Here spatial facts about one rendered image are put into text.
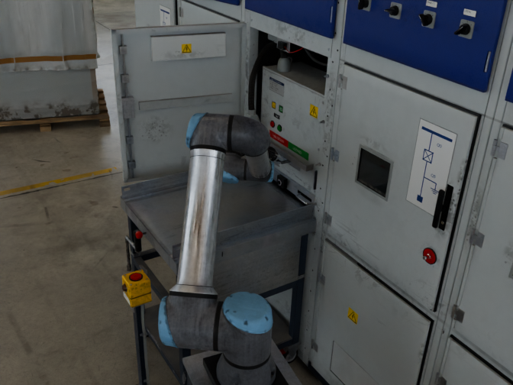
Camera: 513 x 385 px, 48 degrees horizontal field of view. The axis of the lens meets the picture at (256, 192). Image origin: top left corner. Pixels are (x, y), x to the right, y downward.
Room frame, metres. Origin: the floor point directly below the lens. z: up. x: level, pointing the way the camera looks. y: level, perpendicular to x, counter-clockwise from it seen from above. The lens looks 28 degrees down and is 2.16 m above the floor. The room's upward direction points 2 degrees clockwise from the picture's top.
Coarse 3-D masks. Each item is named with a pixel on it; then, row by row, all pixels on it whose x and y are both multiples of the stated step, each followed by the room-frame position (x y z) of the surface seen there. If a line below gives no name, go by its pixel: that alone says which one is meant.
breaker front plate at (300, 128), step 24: (264, 72) 2.68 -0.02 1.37; (264, 96) 2.67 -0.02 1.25; (288, 96) 2.51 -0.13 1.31; (312, 96) 2.36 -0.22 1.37; (264, 120) 2.66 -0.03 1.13; (288, 120) 2.50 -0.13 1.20; (312, 120) 2.35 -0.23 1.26; (312, 144) 2.34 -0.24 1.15; (288, 168) 2.48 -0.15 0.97; (312, 192) 2.31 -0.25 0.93
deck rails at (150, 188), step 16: (176, 176) 2.48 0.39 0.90; (128, 192) 2.34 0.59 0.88; (144, 192) 2.38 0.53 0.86; (160, 192) 2.40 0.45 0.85; (304, 208) 2.20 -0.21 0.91; (256, 224) 2.07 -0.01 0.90; (272, 224) 2.11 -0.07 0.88; (288, 224) 2.16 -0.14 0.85; (224, 240) 1.99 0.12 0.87; (176, 256) 1.87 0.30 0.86
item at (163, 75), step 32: (128, 32) 2.53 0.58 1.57; (160, 32) 2.61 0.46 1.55; (192, 32) 2.67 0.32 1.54; (224, 32) 2.72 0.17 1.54; (128, 64) 2.56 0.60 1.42; (160, 64) 2.61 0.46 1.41; (192, 64) 2.67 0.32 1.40; (224, 64) 2.73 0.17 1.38; (128, 96) 2.54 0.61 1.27; (160, 96) 2.61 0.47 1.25; (192, 96) 2.66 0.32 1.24; (224, 96) 2.71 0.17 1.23; (128, 128) 2.53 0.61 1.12; (160, 128) 2.61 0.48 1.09; (128, 160) 2.54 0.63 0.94; (160, 160) 2.60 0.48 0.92
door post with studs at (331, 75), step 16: (336, 16) 2.20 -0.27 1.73; (336, 32) 2.20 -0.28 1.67; (336, 48) 2.19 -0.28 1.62; (336, 64) 2.18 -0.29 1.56; (336, 80) 2.17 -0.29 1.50; (320, 144) 2.23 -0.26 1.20; (320, 160) 2.22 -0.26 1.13; (320, 176) 2.21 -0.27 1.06; (320, 192) 2.20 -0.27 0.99; (320, 208) 2.19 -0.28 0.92; (320, 224) 2.18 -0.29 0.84; (320, 240) 2.17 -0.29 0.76; (304, 352) 2.20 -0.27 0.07
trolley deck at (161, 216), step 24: (168, 192) 2.41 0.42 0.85; (240, 192) 2.44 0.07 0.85; (264, 192) 2.45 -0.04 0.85; (144, 216) 2.18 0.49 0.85; (168, 216) 2.19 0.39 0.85; (240, 216) 2.22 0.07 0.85; (264, 216) 2.22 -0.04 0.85; (168, 240) 2.00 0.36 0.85; (240, 240) 2.02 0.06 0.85; (264, 240) 2.05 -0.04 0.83; (168, 264) 1.90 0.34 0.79
